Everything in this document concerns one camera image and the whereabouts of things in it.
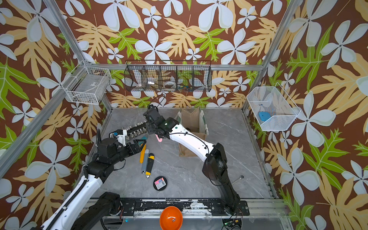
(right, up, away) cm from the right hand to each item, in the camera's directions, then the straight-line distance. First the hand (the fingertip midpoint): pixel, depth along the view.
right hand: (151, 123), depth 82 cm
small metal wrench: (+53, -32, +2) cm, 62 cm away
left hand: (-4, -10, -5) cm, 12 cm away
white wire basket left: (-41, +24, +4) cm, 48 cm away
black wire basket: (+9, +33, +16) cm, 38 cm away
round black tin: (+6, -34, -2) cm, 35 cm away
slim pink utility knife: (+5, -9, -2) cm, 11 cm away
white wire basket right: (+73, +8, +1) cm, 73 cm away
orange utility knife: (-1, -12, -12) cm, 17 cm away
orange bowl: (+13, -48, -11) cm, 51 cm away
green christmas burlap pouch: (+26, +2, +11) cm, 28 cm away
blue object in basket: (+65, +5, -2) cm, 66 cm away
